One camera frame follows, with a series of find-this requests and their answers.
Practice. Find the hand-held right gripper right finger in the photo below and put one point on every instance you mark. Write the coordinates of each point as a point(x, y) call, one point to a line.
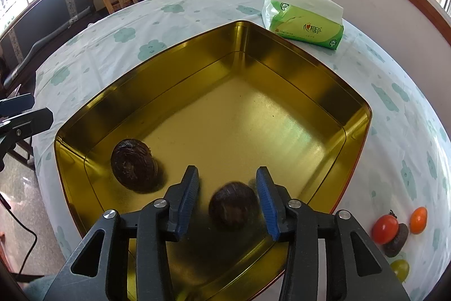
point(266, 205)

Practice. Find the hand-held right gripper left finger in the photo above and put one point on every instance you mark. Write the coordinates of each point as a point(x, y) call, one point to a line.
point(188, 205)

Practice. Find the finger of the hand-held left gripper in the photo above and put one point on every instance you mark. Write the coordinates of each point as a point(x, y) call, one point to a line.
point(16, 103)
point(31, 121)

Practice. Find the dark brown avocado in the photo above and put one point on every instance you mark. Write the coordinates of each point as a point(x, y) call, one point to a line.
point(135, 165)
point(396, 246)
point(230, 205)

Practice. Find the red tin box gold interior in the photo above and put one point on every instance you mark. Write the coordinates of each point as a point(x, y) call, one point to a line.
point(229, 110)

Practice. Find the large red tomato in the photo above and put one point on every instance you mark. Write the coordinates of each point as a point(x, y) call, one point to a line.
point(385, 229)

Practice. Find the green tomato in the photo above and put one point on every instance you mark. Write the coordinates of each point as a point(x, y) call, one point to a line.
point(400, 269)

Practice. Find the grey padded bar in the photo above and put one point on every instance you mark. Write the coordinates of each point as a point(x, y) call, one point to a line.
point(35, 49)

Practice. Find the cloud print tablecloth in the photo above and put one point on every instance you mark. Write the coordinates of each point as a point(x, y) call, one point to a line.
point(141, 22)

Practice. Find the orange mandarin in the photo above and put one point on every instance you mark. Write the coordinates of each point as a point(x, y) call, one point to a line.
point(418, 220)

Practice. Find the green tissue pack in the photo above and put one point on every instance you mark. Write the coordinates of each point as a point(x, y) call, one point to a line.
point(303, 26)

